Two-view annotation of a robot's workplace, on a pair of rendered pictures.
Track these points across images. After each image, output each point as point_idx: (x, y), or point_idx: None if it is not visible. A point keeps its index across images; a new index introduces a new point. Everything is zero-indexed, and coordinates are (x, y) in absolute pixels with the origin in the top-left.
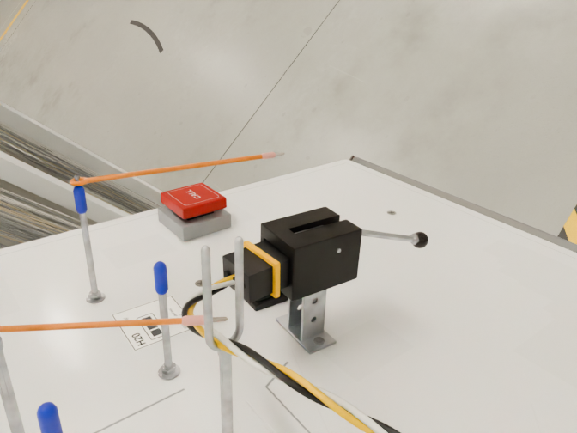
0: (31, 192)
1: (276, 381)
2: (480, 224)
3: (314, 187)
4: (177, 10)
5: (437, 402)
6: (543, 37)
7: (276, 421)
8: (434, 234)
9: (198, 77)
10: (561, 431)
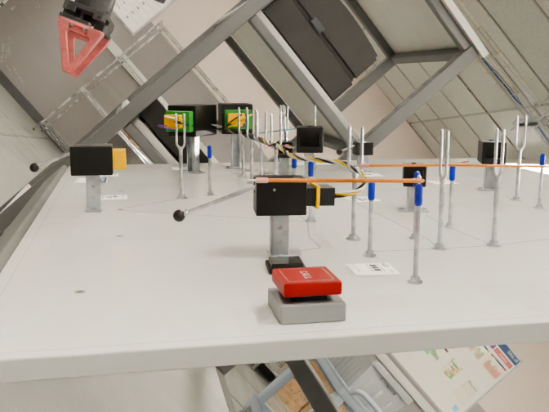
0: None
1: (314, 248)
2: (25, 273)
3: (103, 327)
4: None
5: (244, 236)
6: None
7: (324, 242)
8: (85, 275)
9: None
10: (206, 228)
